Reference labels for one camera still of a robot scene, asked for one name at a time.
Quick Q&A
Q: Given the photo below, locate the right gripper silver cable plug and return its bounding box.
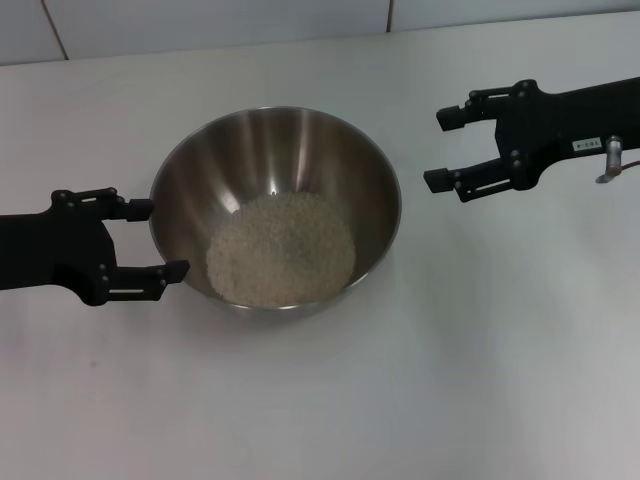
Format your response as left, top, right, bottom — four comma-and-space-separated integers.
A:
596, 134, 624, 184

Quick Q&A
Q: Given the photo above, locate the stainless steel mixing bowl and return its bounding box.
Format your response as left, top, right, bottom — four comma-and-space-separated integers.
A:
148, 104, 403, 317

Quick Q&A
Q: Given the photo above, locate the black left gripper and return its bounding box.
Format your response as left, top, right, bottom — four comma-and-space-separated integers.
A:
0, 186, 191, 308

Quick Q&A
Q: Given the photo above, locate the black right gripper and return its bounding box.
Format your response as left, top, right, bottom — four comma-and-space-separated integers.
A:
422, 75, 640, 204

